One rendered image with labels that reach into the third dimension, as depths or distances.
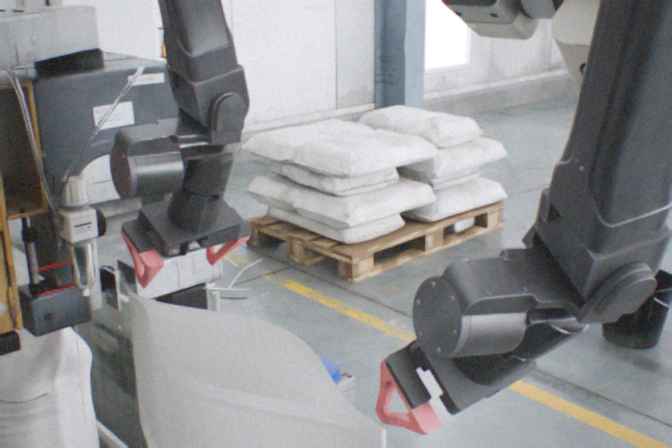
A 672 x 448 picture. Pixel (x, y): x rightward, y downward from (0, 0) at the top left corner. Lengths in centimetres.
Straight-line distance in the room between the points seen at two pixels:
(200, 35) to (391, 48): 624
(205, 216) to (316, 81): 574
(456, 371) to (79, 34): 67
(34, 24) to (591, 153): 69
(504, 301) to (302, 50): 600
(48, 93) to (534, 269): 68
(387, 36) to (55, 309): 610
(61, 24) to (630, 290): 75
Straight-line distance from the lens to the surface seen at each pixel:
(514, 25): 105
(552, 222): 59
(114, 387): 211
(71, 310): 114
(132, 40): 501
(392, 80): 706
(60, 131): 109
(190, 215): 92
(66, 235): 107
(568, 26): 96
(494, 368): 66
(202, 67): 83
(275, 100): 639
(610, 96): 47
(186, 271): 122
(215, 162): 87
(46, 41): 103
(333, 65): 674
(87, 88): 109
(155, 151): 85
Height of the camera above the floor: 148
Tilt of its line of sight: 18 degrees down
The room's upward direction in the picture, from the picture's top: 1 degrees counter-clockwise
